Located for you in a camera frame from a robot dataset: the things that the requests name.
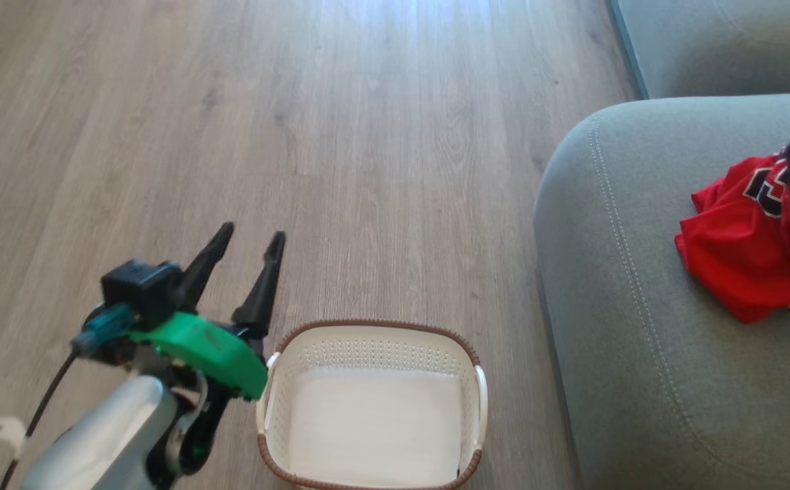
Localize grey fabric sofa section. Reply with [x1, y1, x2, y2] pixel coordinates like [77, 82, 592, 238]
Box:
[609, 0, 790, 101]

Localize black cable with teal plug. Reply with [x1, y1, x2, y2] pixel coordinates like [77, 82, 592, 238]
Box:
[0, 304, 136, 490]

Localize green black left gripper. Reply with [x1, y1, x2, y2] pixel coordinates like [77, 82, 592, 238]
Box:
[104, 222, 286, 485]

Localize white basket with brown rim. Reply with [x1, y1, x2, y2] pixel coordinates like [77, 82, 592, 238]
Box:
[256, 319, 489, 490]

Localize red basketball jersey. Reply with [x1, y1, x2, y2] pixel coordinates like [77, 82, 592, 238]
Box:
[674, 135, 790, 325]

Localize grey fabric sofa seat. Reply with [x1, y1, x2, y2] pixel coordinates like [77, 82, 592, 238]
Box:
[533, 92, 790, 490]

